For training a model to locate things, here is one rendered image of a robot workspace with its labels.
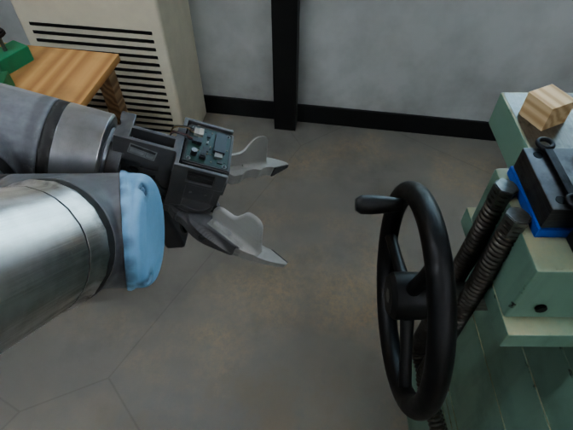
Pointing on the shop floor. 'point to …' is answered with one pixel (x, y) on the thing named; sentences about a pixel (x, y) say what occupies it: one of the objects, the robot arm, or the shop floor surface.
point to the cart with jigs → (62, 73)
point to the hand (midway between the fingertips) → (286, 215)
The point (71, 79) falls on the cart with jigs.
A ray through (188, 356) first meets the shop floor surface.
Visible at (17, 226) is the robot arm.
